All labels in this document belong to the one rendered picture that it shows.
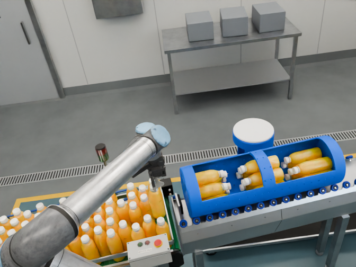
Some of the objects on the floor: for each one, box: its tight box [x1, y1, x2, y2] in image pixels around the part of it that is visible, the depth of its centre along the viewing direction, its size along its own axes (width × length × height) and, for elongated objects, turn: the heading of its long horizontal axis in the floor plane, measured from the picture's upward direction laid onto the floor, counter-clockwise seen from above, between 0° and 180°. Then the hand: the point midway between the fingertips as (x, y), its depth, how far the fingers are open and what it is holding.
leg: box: [316, 218, 333, 256], centre depth 252 cm, size 6×6×63 cm
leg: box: [325, 215, 350, 267], centre depth 241 cm, size 6×6×63 cm
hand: (153, 186), depth 169 cm, fingers closed on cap, 4 cm apart
